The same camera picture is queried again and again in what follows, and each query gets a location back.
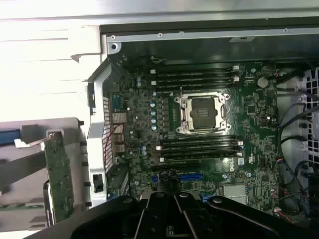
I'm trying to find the green motherboard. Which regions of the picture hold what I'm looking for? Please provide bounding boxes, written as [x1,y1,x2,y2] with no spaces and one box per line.
[107,53,281,215]

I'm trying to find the black RAM slot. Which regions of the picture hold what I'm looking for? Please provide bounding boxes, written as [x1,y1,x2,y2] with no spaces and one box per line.
[149,72,241,79]
[159,153,244,164]
[158,148,244,157]
[149,65,241,73]
[159,136,244,145]
[151,77,241,86]
[151,84,241,92]
[157,142,244,151]

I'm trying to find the black internal wire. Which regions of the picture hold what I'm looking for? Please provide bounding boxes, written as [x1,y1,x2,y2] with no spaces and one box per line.
[277,101,319,160]

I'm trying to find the blue expansion slot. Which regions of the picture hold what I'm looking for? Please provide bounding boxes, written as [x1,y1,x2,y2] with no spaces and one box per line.
[151,173,204,184]

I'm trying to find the black expansion slot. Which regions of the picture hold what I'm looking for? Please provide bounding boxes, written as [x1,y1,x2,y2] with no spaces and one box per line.
[151,162,201,171]

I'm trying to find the hard disk with blue carrier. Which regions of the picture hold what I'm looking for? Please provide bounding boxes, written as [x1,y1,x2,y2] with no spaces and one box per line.
[0,128,22,147]

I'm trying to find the silver CPU socket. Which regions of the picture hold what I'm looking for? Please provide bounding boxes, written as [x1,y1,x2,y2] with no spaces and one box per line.
[173,91,232,135]

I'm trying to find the perforated metal drive cage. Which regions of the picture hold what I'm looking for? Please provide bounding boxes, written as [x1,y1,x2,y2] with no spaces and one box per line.
[303,67,319,172]

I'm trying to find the silver chipset heatsink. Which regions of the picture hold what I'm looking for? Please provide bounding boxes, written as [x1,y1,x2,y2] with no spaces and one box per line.
[222,184,249,205]

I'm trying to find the thin red wire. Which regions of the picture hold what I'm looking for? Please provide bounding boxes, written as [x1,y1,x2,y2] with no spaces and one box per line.
[104,123,125,164]

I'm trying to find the open grey PC case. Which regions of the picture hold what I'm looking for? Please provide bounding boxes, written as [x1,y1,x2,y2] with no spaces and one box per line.
[83,7,319,239]

